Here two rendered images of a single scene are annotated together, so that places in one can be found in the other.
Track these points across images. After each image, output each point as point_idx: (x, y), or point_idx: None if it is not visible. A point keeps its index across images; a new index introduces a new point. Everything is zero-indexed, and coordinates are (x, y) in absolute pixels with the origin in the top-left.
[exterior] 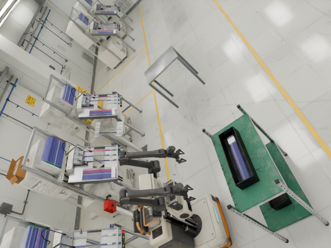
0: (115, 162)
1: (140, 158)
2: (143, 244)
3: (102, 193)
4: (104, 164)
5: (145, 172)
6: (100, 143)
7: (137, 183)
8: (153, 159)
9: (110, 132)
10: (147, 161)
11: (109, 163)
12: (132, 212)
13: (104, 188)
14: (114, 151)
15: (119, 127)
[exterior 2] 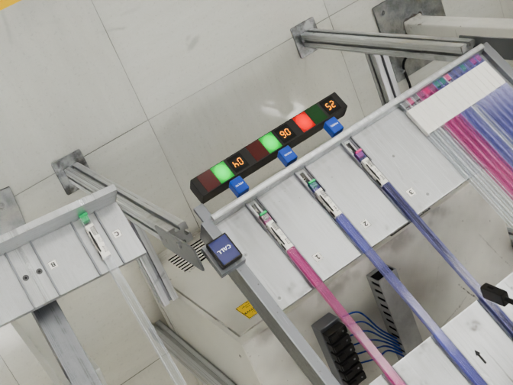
0: (372, 140)
1: (95, 174)
2: (499, 4)
3: (495, 228)
4: (294, 376)
5: (150, 149)
6: None
7: (220, 193)
8: (55, 93)
9: (96, 374)
10: (69, 161)
11: (407, 169)
12: (477, 27)
13: (466, 231)
14: (281, 211)
15: (11, 289)
